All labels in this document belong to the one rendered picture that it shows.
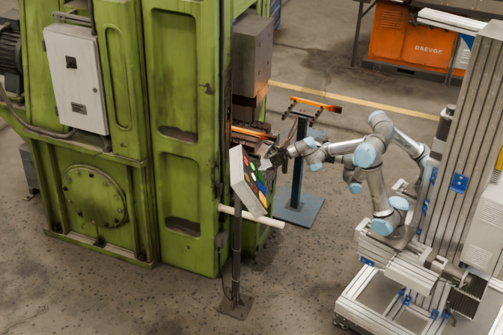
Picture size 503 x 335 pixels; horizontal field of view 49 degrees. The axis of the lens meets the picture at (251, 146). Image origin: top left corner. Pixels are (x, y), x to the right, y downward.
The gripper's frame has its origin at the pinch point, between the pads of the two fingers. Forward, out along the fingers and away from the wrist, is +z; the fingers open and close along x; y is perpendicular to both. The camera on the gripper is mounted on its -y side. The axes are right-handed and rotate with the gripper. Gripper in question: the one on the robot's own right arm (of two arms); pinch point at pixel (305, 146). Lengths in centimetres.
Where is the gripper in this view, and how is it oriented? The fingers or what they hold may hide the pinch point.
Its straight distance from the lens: 359.8
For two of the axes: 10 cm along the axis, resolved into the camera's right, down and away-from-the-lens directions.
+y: -0.3, 8.3, 5.6
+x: 3.7, -5.1, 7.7
